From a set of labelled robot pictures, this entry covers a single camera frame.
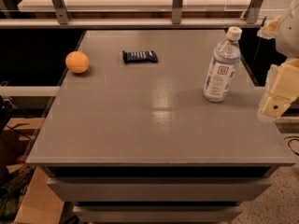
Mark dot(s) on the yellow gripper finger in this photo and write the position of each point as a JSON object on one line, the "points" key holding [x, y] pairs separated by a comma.
{"points": [[269, 30], [280, 91]]}

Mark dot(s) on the clear blue-label plastic bottle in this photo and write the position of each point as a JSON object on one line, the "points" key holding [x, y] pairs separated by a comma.
{"points": [[221, 70]]}

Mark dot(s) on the dark blue rxbar wrapper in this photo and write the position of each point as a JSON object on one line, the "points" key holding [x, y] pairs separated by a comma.
{"points": [[140, 57]]}

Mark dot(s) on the grey drawer cabinet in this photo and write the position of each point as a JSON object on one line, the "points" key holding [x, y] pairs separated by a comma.
{"points": [[138, 142]]}

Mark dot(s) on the orange fruit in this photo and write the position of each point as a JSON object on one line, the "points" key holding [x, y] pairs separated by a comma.
{"points": [[77, 62]]}

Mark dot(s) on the brown cardboard box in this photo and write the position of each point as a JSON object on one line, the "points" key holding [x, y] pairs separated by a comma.
{"points": [[25, 197]]}

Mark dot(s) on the metal shelf frame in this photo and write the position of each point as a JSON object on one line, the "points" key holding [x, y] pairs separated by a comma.
{"points": [[139, 14]]}

